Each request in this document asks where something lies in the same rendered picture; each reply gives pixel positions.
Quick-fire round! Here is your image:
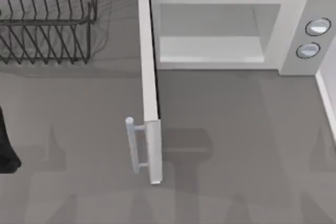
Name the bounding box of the dark wire dish rack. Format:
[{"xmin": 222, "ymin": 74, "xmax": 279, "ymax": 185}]
[{"xmin": 0, "ymin": 0, "xmax": 100, "ymax": 65}]

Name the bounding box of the large microwave knob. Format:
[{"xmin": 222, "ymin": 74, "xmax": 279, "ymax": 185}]
[{"xmin": 304, "ymin": 17, "xmax": 332, "ymax": 37}]

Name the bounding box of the pale microwave oven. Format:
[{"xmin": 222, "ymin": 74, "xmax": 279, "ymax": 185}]
[{"xmin": 145, "ymin": 0, "xmax": 336, "ymax": 76}]

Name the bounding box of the metal door handle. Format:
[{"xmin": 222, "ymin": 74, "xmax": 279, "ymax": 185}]
[{"xmin": 125, "ymin": 116, "xmax": 150, "ymax": 174}]

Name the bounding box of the pale microwave door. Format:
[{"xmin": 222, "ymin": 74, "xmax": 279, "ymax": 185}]
[{"xmin": 137, "ymin": 0, "xmax": 163, "ymax": 186}]

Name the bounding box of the small microwave knob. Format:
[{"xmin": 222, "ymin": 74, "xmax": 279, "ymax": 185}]
[{"xmin": 296, "ymin": 42, "xmax": 321, "ymax": 59}]

